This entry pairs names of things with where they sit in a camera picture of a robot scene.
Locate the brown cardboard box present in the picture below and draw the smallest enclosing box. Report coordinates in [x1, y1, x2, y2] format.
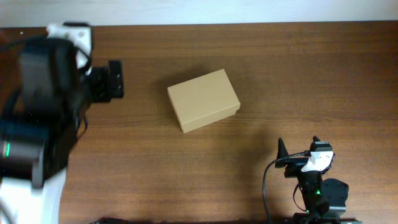
[167, 69, 241, 133]

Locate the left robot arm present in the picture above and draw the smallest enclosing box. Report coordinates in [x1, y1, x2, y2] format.
[1, 37, 124, 223]

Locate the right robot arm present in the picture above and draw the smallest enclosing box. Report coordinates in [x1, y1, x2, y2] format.
[275, 136, 349, 223]

